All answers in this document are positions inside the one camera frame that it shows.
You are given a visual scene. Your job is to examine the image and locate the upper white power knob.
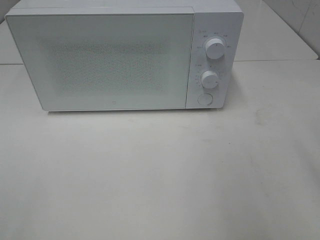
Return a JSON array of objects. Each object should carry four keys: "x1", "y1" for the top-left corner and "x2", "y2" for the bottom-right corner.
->
[{"x1": 204, "y1": 37, "x2": 226, "y2": 60}]

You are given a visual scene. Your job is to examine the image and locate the white microwave door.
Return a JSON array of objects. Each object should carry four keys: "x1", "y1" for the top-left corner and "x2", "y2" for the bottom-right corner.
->
[{"x1": 7, "y1": 14, "x2": 194, "y2": 111}]

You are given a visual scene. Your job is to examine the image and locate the white microwave oven body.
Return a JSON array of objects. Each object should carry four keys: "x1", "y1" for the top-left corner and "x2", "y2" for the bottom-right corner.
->
[{"x1": 5, "y1": 0, "x2": 244, "y2": 111}]

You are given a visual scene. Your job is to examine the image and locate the white timer knob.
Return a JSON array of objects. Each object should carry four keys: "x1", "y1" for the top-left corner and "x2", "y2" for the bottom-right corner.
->
[{"x1": 200, "y1": 70, "x2": 220, "y2": 89}]

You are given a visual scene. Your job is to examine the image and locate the round white door button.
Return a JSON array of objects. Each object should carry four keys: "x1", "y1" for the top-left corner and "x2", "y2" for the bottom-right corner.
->
[{"x1": 197, "y1": 93, "x2": 214, "y2": 107}]

